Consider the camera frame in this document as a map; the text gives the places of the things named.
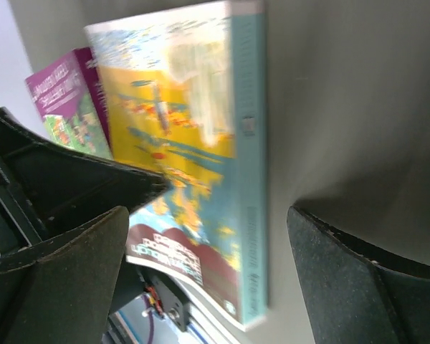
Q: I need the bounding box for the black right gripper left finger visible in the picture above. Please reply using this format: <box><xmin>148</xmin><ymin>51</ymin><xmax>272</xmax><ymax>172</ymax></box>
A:
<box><xmin>0</xmin><ymin>206</ymin><xmax>129</xmax><ymax>343</ymax></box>

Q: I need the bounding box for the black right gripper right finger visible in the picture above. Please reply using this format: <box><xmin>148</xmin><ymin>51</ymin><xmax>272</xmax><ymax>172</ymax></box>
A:
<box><xmin>287</xmin><ymin>206</ymin><xmax>430</xmax><ymax>343</ymax></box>

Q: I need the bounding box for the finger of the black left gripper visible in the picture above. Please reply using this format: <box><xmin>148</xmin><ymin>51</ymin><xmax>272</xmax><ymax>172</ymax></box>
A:
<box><xmin>0</xmin><ymin>107</ymin><xmax>168</xmax><ymax>251</ymax></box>

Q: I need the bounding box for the purple 117-storey treehouse book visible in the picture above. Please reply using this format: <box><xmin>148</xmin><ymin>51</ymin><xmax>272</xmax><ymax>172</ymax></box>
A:
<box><xmin>25</xmin><ymin>47</ymin><xmax>112</xmax><ymax>159</ymax></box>

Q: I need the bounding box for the yellow Brideshead Revisited book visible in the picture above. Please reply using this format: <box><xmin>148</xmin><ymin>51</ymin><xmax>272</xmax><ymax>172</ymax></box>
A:
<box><xmin>85</xmin><ymin>1</ymin><xmax>267</xmax><ymax>330</ymax></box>

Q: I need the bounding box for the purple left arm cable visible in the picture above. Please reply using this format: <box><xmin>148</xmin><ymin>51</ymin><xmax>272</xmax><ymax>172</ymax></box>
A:
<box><xmin>143</xmin><ymin>293</ymin><xmax>158</xmax><ymax>344</ymax></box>

